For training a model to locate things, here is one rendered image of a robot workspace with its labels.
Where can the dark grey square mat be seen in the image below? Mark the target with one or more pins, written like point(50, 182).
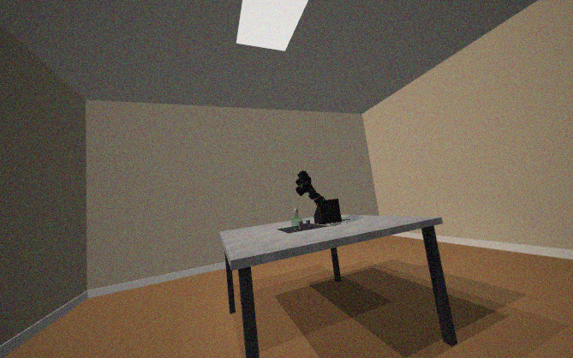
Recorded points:
point(291, 230)

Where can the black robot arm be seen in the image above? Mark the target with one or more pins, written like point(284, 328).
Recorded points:
point(301, 191)

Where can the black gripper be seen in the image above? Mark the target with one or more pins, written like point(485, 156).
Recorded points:
point(306, 186)

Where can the green glass bottle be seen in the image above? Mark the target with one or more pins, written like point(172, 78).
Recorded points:
point(295, 220)

